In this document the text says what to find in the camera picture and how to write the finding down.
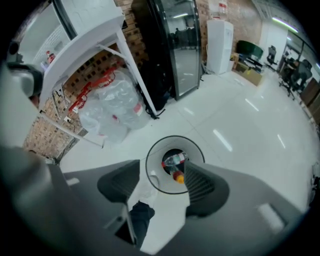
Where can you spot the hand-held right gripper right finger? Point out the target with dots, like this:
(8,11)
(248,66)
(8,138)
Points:
(250,212)

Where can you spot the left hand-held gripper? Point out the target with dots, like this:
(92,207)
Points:
(13,48)

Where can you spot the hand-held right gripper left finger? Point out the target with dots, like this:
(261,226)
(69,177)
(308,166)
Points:
(82,200)

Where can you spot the dark cola bottle red cap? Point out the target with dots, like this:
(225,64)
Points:
(50,58)

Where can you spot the green drink bottle orange cap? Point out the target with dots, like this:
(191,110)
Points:
(178,176)

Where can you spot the round trash bin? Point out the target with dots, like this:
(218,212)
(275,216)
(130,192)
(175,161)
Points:
(155,160)

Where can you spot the person's left hand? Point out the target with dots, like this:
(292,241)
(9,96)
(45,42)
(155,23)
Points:
(35,102)

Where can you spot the black mini fridge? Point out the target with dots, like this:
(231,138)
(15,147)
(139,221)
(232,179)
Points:
(42,32)

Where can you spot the person's black clothing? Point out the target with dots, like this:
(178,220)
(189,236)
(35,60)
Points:
(141,225)

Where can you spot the white table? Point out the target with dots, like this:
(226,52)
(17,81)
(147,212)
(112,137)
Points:
(82,47)

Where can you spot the person's right white shoe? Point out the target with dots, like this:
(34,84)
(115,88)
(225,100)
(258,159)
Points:
(148,193)

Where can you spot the brown wooden cabinet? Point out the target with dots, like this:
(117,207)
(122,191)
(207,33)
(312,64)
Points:
(311,97)

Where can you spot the brown cardboard box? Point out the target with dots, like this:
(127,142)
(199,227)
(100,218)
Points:
(250,75)

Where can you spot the black office chair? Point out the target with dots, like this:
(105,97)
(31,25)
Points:
(272,56)
(300,75)

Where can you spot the black printed box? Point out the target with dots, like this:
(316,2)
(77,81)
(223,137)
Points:
(252,62)

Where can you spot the tall black glass-door fridge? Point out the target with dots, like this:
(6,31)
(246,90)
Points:
(185,62)

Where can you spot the dark green armchair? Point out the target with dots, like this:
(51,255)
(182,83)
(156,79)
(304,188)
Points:
(250,48)

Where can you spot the white water dispenser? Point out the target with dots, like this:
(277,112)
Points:
(218,47)

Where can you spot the clear dispenser water jug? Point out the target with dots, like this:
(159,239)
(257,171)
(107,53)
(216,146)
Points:
(220,8)

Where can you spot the white wall socket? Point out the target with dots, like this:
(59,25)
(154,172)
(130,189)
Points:
(67,119)

